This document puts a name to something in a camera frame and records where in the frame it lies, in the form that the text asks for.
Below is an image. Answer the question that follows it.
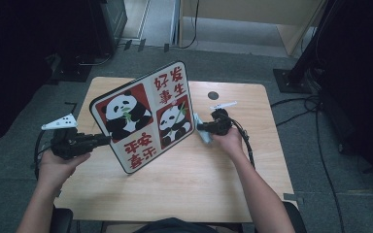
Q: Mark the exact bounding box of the right hand-held gripper black cable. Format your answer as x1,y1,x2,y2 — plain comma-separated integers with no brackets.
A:
228,117,257,170

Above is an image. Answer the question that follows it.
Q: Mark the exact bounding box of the black chair armrest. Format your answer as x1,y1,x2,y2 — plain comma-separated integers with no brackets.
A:
283,200,307,233
49,207,75,233

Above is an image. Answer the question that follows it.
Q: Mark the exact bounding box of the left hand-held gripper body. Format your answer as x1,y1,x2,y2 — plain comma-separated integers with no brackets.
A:
41,113,95,160

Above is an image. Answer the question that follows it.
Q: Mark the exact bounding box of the black hanging cable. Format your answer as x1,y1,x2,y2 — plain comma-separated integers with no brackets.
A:
178,0,201,50

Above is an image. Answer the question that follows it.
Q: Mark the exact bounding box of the black curtain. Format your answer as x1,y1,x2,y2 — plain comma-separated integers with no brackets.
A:
0,0,93,150
316,0,373,197

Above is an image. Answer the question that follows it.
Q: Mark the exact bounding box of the light blue wipe cloth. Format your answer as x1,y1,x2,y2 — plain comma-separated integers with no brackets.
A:
192,113,214,146

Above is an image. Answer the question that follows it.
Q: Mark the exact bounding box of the dark equipment cabinet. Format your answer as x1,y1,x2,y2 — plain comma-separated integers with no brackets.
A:
88,0,128,56

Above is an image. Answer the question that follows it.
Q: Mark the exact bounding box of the person's left hand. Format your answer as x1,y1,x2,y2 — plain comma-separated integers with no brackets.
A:
36,150,92,192

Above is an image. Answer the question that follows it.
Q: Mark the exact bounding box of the black stand pole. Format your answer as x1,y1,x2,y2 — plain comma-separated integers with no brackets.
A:
288,0,338,83

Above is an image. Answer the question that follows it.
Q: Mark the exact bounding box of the panda picture board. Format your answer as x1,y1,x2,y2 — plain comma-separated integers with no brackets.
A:
88,60,196,176

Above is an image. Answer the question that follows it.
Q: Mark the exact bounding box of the person's right hand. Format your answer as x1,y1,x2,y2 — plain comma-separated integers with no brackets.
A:
210,126,245,157

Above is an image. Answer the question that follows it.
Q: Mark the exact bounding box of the light wooden cabinet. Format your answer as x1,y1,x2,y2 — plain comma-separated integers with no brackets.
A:
178,0,326,58

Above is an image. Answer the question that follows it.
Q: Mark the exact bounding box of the black floor cable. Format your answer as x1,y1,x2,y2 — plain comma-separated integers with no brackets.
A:
77,52,114,67
313,109,348,233
270,94,322,109
275,108,319,127

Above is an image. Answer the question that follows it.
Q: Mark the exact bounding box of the hand-held gripper black cable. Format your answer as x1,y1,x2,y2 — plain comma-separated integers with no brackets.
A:
33,128,55,181
228,117,257,170

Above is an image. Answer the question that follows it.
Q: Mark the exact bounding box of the person's dark clothing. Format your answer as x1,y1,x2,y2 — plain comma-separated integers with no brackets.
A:
135,217,220,233

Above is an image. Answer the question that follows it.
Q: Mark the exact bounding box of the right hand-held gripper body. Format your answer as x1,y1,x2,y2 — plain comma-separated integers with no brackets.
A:
205,100,239,137

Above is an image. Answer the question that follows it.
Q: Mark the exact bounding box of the black stand base plate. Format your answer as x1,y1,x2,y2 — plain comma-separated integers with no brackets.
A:
273,68,313,95
49,52,94,83

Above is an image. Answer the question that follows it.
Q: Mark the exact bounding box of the left hand-held gripper black cable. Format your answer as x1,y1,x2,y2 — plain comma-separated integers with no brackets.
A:
33,128,55,181

